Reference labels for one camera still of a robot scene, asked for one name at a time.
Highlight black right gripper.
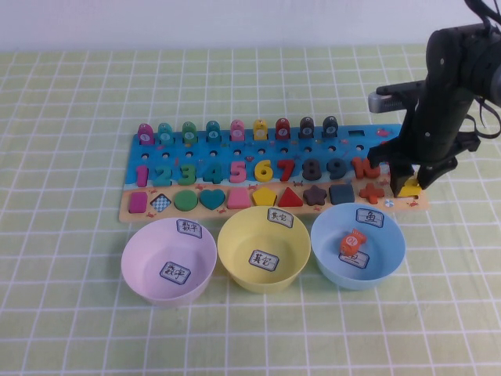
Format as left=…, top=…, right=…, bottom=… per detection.
left=369, top=90, right=481, bottom=199

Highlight yellow equals sign piece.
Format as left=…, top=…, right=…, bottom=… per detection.
left=398, top=178, right=424, bottom=198

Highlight orange plus sign piece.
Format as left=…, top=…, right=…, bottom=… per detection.
left=359, top=183, right=384, bottom=205

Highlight orange number ten piece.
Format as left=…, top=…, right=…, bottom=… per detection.
left=351, top=156, right=381, bottom=180

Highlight dark blue square piece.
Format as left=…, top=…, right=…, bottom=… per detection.
left=328, top=183, right=355, bottom=205

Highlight dark grey number nine piece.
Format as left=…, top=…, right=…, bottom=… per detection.
left=326, top=157, right=348, bottom=181

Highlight orange fish piece ten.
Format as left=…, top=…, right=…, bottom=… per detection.
left=338, top=229, right=368, bottom=256

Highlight dark grey fish piece nine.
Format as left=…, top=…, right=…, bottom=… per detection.
left=322, top=115, right=339, bottom=139

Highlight brown star piece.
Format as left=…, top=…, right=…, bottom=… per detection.
left=303, top=184, right=327, bottom=207

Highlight purple number piece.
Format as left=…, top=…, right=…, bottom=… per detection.
left=303, top=158, right=323, bottom=183

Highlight light blue bowl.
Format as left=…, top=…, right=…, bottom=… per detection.
left=310, top=202, right=407, bottom=291

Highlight red triangle piece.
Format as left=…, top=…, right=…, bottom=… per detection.
left=277, top=186, right=305, bottom=209

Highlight red number seven piece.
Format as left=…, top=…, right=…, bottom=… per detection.
left=276, top=159, right=296, bottom=184

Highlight red fish piece seven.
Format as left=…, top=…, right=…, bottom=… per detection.
left=275, top=117, right=292, bottom=140

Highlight yellow pentagon piece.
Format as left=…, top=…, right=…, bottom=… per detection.
left=251, top=186, right=278, bottom=208

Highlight yellow number six piece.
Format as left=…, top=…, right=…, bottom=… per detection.
left=253, top=160, right=274, bottom=184

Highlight yellow fish piece six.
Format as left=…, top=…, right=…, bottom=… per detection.
left=252, top=118, right=269, bottom=141

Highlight pink trapezoid piece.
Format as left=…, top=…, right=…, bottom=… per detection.
left=226, top=188, right=252, bottom=210

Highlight pink number five piece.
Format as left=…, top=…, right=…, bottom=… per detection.
left=229, top=161, right=248, bottom=185

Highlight yellow bowl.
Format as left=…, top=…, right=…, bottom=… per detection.
left=217, top=206, right=312, bottom=295

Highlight pink fish piece five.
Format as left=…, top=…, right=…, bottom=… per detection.
left=229, top=119, right=247, bottom=141

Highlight blue-green number four piece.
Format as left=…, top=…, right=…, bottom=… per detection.
left=201, top=162, right=224, bottom=186

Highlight teal heart piece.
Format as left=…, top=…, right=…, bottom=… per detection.
left=199, top=190, right=226, bottom=212

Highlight wooden number puzzle board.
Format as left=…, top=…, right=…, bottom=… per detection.
left=117, top=123, right=431, bottom=222

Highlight green number three piece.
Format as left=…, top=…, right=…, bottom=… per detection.
left=178, top=163, right=198, bottom=187

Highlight green circle piece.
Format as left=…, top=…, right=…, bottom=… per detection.
left=174, top=190, right=198, bottom=212

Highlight teal number two piece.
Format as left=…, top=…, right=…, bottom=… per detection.
left=152, top=164, right=174, bottom=188

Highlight pink bowl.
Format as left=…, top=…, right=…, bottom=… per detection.
left=121, top=218, right=218, bottom=309

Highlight magenta fish piece one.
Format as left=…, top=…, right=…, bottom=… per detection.
left=137, top=123, right=155, bottom=144

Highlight magenta rectangle piece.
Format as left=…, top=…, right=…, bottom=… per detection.
left=129, top=191, right=148, bottom=215

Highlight green checked tablecloth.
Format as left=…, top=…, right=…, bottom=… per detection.
left=0, top=42, right=501, bottom=376

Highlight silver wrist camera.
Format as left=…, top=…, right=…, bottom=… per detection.
left=367, top=92, right=409, bottom=115

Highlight black cable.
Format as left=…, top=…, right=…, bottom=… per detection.
left=464, top=0, right=501, bottom=34
left=467, top=95, right=501, bottom=139

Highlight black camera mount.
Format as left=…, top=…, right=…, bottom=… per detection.
left=376, top=80, right=427, bottom=99

